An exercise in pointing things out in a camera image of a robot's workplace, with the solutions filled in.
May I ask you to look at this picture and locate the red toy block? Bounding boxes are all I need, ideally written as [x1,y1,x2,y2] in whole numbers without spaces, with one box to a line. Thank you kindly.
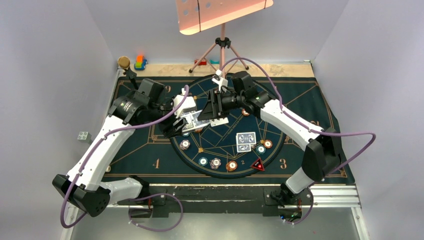
[194,59,207,66]

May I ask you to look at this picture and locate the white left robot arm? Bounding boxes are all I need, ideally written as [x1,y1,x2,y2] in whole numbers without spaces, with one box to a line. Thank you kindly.
[52,78,192,217]

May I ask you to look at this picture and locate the grey toy brick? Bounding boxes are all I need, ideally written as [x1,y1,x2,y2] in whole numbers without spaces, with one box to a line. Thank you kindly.
[77,131,93,144]

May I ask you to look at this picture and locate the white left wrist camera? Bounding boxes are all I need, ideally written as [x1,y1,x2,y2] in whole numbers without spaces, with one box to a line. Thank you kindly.
[173,94,196,118]

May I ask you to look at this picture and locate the pink tripod stand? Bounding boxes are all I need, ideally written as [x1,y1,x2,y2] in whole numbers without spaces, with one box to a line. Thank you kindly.
[188,23,249,75]

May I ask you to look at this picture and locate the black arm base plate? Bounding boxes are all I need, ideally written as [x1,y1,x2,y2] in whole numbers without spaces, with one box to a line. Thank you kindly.
[117,184,313,219]

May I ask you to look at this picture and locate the pink perforated board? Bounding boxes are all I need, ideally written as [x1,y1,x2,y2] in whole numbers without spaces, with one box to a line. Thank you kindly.
[175,0,274,36]

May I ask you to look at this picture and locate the dealt card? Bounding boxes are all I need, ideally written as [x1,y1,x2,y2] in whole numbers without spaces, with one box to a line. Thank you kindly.
[236,132,257,145]

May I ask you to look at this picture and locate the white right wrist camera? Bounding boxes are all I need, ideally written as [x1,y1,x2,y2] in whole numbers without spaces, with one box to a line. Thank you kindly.
[211,69,228,92]

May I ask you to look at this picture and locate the purple chips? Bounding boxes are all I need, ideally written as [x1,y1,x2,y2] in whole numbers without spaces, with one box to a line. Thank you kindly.
[179,139,191,151]

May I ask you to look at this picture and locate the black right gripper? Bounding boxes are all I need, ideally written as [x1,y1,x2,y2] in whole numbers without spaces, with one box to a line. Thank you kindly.
[198,88,246,120]

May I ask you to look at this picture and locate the gold round lid jar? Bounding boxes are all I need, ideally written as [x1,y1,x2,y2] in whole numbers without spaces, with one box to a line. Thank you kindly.
[117,56,131,70]

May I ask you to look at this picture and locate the teal toy block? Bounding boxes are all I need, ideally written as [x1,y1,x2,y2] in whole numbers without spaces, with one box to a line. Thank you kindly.
[210,59,220,65]

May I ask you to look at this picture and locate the colourful toy blocks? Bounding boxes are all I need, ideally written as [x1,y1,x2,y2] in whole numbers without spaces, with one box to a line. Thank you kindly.
[134,55,147,71]

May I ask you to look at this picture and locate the purple white poker chip stack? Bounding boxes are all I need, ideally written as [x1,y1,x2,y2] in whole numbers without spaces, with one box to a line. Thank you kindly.
[210,158,221,170]

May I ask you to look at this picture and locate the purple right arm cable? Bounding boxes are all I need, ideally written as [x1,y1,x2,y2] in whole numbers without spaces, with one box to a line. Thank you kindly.
[220,57,377,226]

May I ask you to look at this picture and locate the blue playing card deck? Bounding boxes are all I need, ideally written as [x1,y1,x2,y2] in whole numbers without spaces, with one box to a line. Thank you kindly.
[181,110,211,132]

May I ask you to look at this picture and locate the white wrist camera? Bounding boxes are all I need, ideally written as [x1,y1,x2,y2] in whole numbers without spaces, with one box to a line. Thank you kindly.
[173,94,196,118]
[211,69,228,92]

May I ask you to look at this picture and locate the green poker chip stack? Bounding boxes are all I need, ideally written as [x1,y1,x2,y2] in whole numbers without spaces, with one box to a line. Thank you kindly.
[198,157,209,167]

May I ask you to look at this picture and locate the red triangle dealer marker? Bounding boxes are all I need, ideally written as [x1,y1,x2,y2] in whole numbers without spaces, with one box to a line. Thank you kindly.
[250,157,265,171]

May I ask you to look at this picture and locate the dark green poker mat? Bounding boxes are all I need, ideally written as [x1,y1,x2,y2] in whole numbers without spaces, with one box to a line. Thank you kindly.
[102,75,356,186]

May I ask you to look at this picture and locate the orange poker chip stack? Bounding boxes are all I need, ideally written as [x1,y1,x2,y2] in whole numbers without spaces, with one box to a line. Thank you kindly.
[225,160,238,172]

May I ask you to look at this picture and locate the round dark blue mat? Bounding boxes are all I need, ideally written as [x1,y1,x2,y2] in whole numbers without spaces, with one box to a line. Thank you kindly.
[166,72,288,180]

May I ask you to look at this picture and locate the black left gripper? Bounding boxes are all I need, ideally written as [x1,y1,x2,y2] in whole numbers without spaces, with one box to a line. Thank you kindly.
[147,95,187,138]

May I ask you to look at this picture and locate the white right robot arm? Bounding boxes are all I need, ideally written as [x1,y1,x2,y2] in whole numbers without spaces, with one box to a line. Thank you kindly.
[198,70,342,204]

